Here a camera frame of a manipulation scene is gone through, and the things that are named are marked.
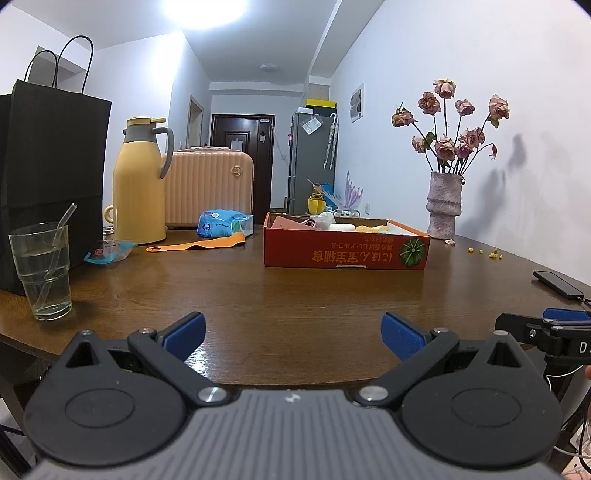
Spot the black paper bag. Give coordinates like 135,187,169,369
0,36,113,296

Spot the pale pink ribbed vase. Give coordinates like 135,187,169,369
426,172,464,241

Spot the yellow thermos jug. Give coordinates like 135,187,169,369
112,116,175,245

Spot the grey refrigerator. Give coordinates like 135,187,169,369
287,111,338,217

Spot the framed wall picture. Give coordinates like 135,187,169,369
349,83,365,124

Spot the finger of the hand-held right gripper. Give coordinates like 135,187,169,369
495,313,555,346
543,307,591,332

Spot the purple wrapping paper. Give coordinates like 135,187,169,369
344,171,365,213

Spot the white and yellow plush sheep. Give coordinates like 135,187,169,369
329,222,391,233

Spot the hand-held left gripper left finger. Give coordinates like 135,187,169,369
55,311,232,409

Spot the clear drinking glass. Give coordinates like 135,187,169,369
9,222,74,321

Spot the dark brown door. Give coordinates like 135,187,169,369
211,114,273,213

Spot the bright ceiling light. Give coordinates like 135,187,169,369
159,0,252,28

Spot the small blue wrapper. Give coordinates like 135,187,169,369
84,240,138,266

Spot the bunch of dried pink roses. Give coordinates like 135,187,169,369
392,78,512,176

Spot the cardboard box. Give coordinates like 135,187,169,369
263,212,431,271

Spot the pink ribbed suitcase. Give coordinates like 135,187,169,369
161,147,256,229

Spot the hanging umbrella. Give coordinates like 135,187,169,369
323,113,340,171

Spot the blue tissue packet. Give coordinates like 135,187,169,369
196,210,254,240

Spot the orange strap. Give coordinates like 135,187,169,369
146,232,247,253

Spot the black phone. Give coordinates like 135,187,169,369
533,270,586,301

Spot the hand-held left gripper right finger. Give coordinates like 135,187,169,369
356,311,532,409

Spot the clear glass straw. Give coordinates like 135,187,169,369
39,203,78,310

